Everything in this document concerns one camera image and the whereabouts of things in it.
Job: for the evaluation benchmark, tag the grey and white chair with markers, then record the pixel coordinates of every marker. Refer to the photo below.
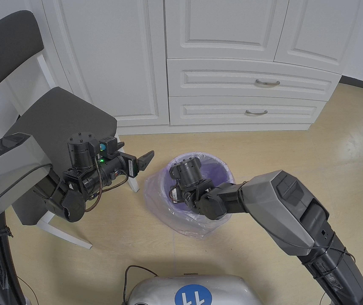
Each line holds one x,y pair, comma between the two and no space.
73,113

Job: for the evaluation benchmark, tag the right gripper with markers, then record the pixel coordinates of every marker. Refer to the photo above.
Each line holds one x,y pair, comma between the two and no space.
176,195

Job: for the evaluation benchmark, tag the purple plastic bag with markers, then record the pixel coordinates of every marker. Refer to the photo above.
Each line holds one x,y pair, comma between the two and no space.
151,195

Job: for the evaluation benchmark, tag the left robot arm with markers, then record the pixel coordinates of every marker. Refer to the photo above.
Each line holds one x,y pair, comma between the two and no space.
9,170

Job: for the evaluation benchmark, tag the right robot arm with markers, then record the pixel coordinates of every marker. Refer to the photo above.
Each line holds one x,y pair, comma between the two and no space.
283,208

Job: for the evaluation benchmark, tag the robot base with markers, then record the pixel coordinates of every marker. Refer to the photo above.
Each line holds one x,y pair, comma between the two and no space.
156,291

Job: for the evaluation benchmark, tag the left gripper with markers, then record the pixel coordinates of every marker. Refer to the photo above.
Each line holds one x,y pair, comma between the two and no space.
114,170

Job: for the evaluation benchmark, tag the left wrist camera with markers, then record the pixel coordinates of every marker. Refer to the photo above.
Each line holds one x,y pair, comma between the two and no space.
108,146

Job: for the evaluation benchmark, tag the white wardrobe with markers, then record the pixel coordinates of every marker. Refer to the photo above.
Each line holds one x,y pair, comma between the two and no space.
105,43

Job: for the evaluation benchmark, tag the white trash bin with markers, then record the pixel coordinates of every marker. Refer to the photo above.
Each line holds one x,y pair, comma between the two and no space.
200,226

